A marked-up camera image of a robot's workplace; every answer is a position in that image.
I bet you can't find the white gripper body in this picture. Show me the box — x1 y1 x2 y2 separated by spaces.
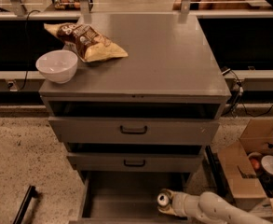
172 192 196 217

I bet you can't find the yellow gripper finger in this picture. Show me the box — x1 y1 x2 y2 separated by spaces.
157 205 176 216
159 189 174 200

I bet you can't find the green soda can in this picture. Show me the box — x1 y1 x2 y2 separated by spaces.
157 192 170 207

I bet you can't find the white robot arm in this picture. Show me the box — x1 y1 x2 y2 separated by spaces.
157 189 273 224

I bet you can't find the grey middle drawer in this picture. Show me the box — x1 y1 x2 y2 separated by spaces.
67 153 202 173

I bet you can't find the grey open bottom drawer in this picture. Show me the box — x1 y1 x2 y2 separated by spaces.
69 171 189 224

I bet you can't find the grey metal drawer cabinet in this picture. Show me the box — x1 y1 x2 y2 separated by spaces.
38 12 232 224

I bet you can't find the grey top drawer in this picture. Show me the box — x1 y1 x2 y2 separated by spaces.
49 117 219 145

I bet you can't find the red apple in box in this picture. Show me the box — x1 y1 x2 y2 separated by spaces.
250 159 261 172

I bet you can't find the white bowl in box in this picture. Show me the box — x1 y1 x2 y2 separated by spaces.
261 155 273 175

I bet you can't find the brown cardboard box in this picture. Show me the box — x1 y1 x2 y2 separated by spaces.
218 119 273 217

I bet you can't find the black bar on floor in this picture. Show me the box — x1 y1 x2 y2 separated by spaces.
13 186 38 224

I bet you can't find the brown chip bag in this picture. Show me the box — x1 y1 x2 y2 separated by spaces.
44 22 128 63

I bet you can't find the white ceramic bowl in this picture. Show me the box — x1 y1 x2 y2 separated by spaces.
35 49 78 84

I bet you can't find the black cable on right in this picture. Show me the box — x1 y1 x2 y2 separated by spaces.
222 67 273 119

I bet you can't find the black cable on left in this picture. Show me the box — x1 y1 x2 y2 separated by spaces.
19 9 42 91

